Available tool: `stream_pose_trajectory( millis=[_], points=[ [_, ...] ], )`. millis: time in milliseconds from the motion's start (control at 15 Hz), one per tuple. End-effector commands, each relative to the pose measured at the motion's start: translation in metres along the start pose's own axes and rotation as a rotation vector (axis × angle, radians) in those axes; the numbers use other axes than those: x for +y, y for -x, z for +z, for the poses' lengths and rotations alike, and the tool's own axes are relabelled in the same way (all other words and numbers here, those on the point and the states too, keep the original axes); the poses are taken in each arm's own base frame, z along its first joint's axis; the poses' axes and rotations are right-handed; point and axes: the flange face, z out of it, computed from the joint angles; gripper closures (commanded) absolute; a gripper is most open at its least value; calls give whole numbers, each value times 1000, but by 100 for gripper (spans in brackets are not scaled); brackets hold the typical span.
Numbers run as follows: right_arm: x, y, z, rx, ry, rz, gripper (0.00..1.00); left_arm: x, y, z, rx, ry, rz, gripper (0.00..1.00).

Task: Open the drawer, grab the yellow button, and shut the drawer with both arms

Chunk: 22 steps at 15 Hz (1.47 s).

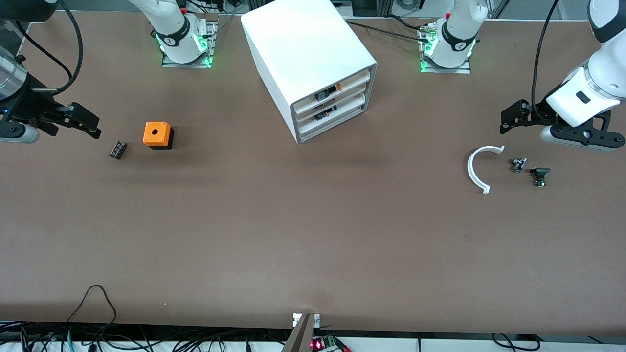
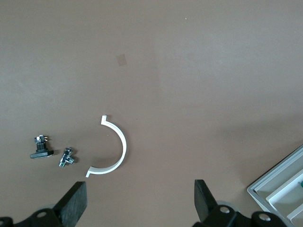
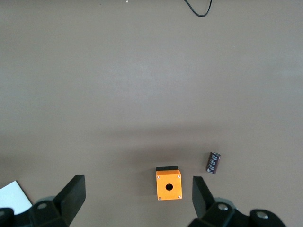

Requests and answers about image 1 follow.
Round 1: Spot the white drawer cabinet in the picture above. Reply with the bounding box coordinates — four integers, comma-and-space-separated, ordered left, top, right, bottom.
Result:
241, 0, 378, 145

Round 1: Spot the white curved plastic ring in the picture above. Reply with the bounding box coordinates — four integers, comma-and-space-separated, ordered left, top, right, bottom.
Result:
467, 145, 506, 196

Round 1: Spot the grey aluminium bar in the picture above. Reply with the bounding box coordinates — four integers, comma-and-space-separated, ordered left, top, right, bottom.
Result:
281, 314, 316, 352

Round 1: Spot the orange headed push button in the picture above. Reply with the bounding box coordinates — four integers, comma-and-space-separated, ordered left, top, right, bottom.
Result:
315, 83, 343, 102

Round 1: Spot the orange and black button box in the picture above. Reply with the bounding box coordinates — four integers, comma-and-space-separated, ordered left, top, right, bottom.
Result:
142, 121, 175, 150

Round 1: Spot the silver mount plate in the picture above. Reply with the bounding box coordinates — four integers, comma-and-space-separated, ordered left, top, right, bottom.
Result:
292, 313, 321, 329

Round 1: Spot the thin black looped cable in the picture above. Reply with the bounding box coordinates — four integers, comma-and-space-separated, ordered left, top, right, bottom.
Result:
65, 284, 118, 327

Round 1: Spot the black cable across table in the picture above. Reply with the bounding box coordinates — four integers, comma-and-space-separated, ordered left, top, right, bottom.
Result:
343, 19, 433, 45

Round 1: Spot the black right camera bracket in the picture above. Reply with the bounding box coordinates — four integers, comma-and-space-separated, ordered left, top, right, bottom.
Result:
0, 117, 59, 139

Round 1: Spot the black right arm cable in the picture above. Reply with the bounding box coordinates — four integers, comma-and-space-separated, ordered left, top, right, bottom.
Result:
0, 0, 84, 94

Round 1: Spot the black left camera bracket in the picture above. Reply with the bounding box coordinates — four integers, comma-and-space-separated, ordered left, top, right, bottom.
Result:
549, 110, 626, 153

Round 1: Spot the small black knob part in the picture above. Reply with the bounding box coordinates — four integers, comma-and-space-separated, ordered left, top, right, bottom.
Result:
530, 167, 552, 188

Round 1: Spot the black camera bracket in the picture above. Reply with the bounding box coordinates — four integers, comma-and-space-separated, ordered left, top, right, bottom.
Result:
549, 110, 626, 153
0, 117, 59, 139

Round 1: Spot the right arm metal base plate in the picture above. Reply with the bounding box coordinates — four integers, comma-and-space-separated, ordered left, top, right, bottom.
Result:
161, 19, 218, 68

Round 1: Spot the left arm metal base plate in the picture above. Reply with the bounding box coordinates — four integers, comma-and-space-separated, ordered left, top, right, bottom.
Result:
418, 23, 473, 75

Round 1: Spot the white shallow cabinet drawer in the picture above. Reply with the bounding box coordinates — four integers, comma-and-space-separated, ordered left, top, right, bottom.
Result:
293, 70, 372, 118
296, 93, 368, 129
298, 109, 367, 140

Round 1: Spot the circuit board with red light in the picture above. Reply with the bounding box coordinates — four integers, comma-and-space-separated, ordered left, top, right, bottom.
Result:
310, 333, 339, 351

